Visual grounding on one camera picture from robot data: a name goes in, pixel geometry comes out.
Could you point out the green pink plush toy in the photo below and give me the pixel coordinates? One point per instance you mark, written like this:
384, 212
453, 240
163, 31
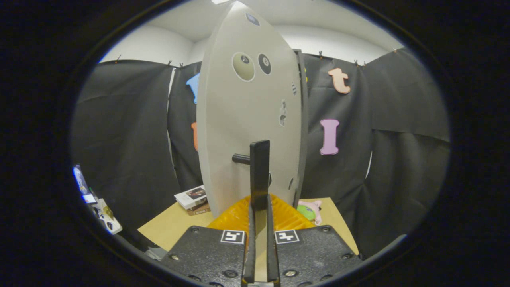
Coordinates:
312, 207

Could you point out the white gadget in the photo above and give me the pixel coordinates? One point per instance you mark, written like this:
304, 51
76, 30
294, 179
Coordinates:
108, 221

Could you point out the black backdrop cloth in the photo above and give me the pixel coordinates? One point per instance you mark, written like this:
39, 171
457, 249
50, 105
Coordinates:
398, 159

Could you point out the white book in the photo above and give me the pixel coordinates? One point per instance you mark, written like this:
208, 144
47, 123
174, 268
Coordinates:
191, 195

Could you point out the bright screen device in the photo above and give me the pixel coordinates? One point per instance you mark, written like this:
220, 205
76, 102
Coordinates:
81, 183

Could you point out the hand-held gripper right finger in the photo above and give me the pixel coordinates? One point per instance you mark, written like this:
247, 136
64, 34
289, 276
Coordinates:
272, 247

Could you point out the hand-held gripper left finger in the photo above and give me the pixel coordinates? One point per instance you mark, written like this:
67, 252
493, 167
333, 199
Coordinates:
250, 247

